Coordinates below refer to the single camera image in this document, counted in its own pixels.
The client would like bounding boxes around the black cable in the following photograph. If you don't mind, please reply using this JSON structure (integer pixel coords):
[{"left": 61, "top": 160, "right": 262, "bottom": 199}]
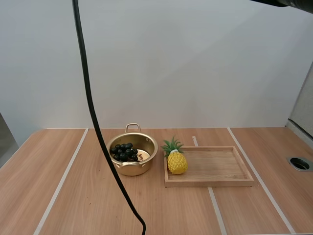
[{"left": 72, "top": 0, "right": 147, "bottom": 235}]

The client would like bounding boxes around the yellow toy pineapple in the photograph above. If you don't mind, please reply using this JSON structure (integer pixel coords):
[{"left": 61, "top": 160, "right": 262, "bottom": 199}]
[{"left": 160, "top": 136, "right": 189, "bottom": 175}]

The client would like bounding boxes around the gold pot with two handles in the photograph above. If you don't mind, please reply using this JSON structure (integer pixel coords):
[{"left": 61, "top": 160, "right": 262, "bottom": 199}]
[{"left": 106, "top": 123, "right": 159, "bottom": 177}]

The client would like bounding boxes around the bunch of dark toy grapes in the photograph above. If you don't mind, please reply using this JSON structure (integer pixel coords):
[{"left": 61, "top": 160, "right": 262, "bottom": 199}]
[{"left": 109, "top": 142, "right": 145, "bottom": 163}]

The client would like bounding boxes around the shallow wooden tray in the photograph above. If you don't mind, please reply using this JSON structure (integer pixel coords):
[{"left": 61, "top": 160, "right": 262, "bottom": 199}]
[{"left": 163, "top": 145, "right": 255, "bottom": 188}]

